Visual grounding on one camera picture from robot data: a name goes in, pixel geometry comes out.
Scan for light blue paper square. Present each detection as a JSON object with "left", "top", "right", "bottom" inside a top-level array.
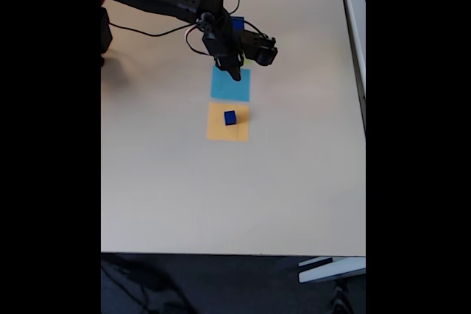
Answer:
[{"left": 209, "top": 65, "right": 251, "bottom": 103}]

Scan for orange paper square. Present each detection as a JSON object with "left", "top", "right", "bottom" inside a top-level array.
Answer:
[{"left": 205, "top": 102, "right": 250, "bottom": 142}]

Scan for white side desk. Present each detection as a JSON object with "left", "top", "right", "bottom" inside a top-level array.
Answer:
[{"left": 337, "top": 0, "right": 366, "bottom": 138}]

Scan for black camera box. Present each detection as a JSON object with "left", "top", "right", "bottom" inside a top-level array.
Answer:
[{"left": 238, "top": 30, "right": 279, "bottom": 68}]

